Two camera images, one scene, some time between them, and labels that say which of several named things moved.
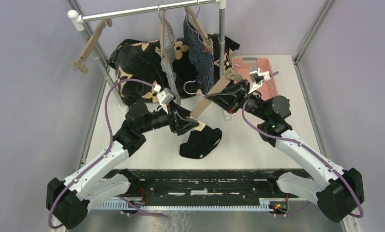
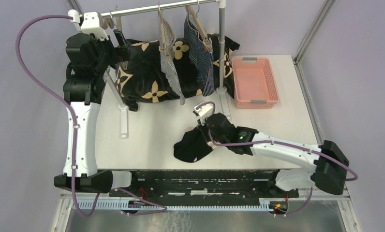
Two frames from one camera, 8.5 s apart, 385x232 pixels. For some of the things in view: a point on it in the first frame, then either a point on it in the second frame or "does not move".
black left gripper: (172, 110) -> (122, 52)
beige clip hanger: (232, 72) -> (108, 21)
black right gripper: (226, 99) -> (203, 126)
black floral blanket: (138, 66) does not move
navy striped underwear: (202, 55) does not move
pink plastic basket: (269, 88) does not move
